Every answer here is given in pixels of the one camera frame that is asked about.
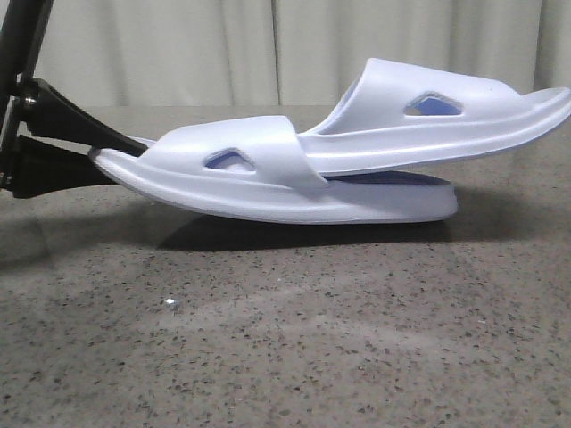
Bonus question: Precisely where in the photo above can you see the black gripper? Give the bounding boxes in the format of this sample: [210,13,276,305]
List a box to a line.
[1,0,147,199]

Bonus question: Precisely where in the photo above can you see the light blue slipper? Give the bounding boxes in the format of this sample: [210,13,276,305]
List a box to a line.
[299,58,570,176]
[89,116,458,224]

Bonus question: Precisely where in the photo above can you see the white pleated curtain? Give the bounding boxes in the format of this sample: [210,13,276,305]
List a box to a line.
[37,1,570,106]

